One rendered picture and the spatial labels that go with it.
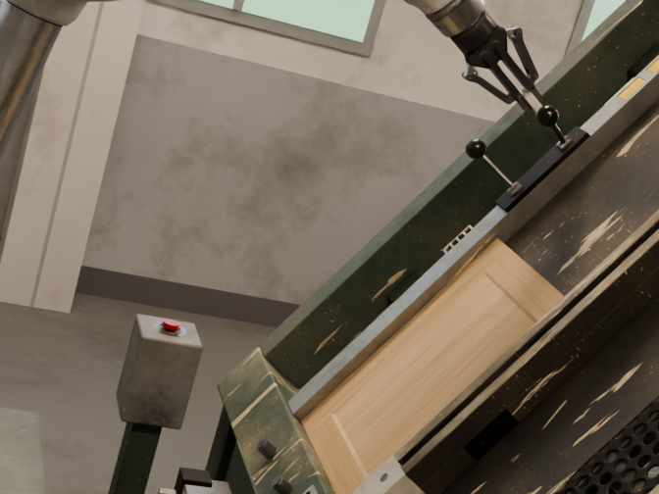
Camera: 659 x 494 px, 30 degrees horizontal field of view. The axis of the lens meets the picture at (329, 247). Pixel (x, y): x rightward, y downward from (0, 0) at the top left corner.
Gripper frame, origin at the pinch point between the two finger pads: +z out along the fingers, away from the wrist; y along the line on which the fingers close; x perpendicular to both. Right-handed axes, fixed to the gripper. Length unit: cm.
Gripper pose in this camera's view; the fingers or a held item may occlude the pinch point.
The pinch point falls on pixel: (534, 106)
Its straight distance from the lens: 219.3
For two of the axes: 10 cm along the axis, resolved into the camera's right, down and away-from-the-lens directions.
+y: -7.3, 6.8, 0.5
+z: 6.4, 6.5, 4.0
